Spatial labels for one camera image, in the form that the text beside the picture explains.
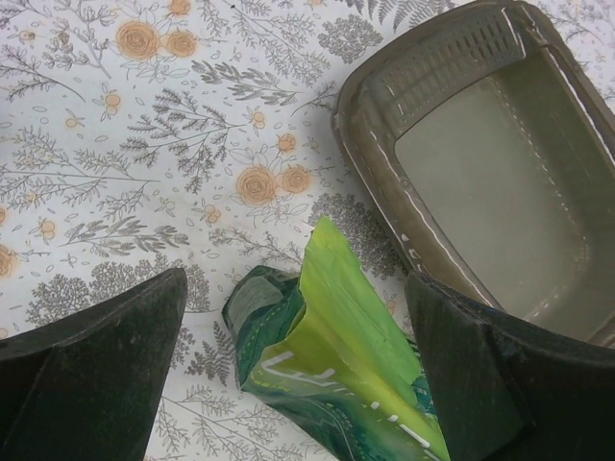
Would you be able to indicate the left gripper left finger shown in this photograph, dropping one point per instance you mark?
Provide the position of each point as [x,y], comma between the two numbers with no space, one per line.
[88,386]

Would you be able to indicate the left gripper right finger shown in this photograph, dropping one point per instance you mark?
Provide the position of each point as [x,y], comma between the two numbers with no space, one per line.
[505,389]

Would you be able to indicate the green litter bag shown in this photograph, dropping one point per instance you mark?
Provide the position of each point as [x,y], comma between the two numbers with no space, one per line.
[321,348]

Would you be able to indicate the grey litter box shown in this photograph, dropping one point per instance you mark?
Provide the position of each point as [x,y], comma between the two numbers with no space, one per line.
[490,157]

